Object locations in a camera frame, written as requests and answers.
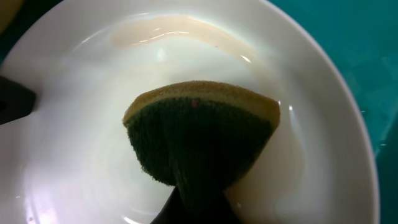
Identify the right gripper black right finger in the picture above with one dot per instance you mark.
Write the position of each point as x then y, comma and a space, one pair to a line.
218, 210

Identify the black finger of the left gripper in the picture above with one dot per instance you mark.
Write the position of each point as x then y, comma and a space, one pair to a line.
17, 101

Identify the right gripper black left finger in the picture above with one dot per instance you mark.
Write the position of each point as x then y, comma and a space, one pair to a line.
174, 212

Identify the green and yellow sponge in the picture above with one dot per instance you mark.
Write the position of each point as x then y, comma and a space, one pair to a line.
200, 137

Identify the white round plate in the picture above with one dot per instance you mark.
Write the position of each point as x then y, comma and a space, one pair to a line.
77, 124

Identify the teal plastic tray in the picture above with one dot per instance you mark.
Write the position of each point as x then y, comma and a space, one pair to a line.
367, 46

